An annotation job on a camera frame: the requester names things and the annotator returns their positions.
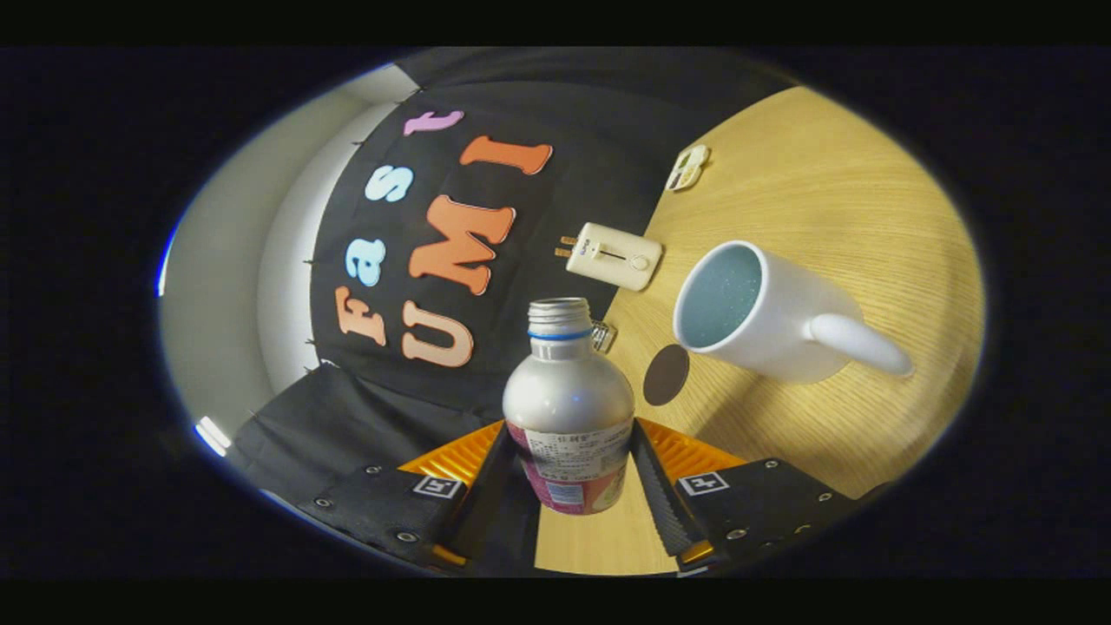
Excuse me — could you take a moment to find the black backdrop cloth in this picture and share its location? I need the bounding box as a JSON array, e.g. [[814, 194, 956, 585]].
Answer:
[[230, 48, 799, 574]]

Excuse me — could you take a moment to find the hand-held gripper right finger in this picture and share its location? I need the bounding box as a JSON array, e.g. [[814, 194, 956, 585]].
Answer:
[[629, 417, 869, 574]]

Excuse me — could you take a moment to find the wooden table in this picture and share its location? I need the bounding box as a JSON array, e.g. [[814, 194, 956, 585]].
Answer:
[[534, 85, 986, 576]]

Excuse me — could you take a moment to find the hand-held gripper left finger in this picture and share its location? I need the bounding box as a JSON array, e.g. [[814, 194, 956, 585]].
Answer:
[[295, 420, 543, 576]]

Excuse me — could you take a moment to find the silver juice bottle pink label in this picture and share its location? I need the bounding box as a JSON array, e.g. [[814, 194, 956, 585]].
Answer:
[[503, 297, 636, 516]]

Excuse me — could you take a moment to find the white toaster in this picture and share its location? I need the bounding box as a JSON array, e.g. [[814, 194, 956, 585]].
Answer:
[[564, 222, 664, 293]]

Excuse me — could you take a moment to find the white divided condiment tray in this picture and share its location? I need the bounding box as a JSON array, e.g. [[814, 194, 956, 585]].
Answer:
[[665, 144, 711, 193]]

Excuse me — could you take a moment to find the white cup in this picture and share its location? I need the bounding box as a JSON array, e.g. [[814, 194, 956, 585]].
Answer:
[[673, 240, 915, 385]]

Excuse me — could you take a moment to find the ceiling light panel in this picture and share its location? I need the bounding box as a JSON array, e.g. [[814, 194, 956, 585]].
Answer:
[[195, 417, 231, 457]]

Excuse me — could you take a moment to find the dark round coaster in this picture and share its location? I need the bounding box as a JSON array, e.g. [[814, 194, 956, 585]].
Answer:
[[643, 344, 691, 407]]

